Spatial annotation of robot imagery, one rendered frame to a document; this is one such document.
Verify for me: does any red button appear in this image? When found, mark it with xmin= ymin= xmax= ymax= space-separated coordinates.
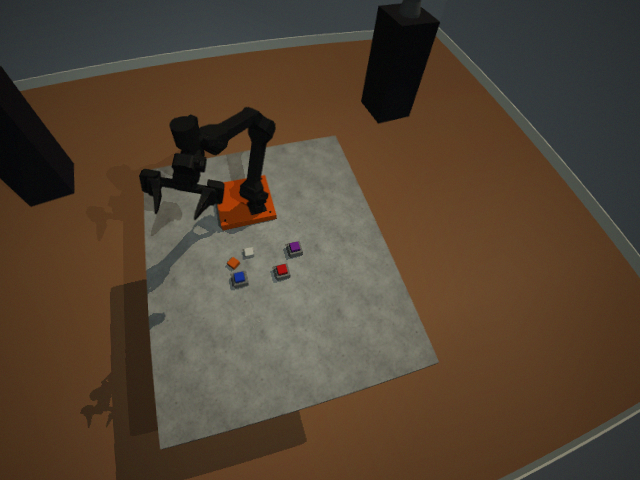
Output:
xmin=274 ymin=263 xmax=291 ymax=281

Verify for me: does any purple button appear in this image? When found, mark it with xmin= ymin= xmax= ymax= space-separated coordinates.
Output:
xmin=287 ymin=241 xmax=303 ymax=258

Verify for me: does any blue button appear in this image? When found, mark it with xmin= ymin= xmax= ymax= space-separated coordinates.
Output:
xmin=232 ymin=271 xmax=249 ymax=288

